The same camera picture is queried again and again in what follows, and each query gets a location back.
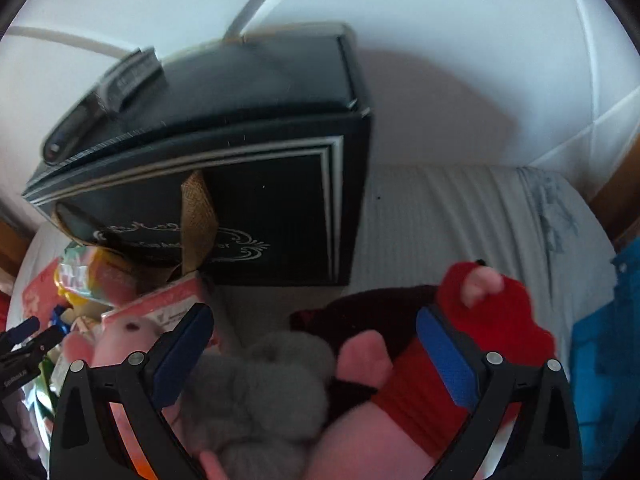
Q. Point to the black gift bag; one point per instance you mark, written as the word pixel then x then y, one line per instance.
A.
pixel 250 155

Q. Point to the pink pig plush red dress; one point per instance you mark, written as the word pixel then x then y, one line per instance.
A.
pixel 399 397

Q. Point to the pink pig plush orange dress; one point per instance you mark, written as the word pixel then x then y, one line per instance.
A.
pixel 120 359

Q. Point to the small pink tissue pack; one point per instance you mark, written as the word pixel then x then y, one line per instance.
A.
pixel 139 324

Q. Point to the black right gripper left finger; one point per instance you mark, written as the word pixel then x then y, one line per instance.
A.
pixel 130 409

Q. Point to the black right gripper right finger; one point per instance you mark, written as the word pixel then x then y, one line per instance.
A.
pixel 544 442

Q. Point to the yellow cap bottle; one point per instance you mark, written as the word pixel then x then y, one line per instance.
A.
pixel 95 274

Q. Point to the grey white plush animal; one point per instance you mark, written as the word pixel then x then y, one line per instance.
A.
pixel 259 413

